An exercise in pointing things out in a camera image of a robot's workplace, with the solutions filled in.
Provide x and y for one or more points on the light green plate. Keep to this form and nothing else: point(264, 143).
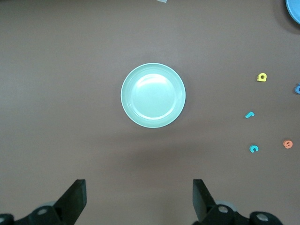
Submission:
point(153, 95)

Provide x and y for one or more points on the brown table cover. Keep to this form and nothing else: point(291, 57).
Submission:
point(70, 70)

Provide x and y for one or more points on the white paper scrap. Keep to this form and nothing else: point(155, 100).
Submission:
point(161, 1)

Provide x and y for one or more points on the yellow letter d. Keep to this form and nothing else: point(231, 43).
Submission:
point(258, 79)

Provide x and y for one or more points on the teal foam letter r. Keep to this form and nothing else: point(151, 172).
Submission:
point(249, 114)

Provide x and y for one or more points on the teal foam letter c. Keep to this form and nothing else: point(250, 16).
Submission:
point(251, 148)

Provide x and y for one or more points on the blue foam letter a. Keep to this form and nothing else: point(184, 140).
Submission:
point(297, 90)

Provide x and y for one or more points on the orange foam letter e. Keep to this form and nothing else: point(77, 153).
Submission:
point(284, 143)

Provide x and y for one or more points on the blue plate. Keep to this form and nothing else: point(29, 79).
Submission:
point(294, 9)

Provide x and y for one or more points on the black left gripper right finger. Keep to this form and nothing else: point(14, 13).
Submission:
point(204, 206)

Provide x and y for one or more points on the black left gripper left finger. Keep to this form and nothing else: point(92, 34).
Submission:
point(70, 204)

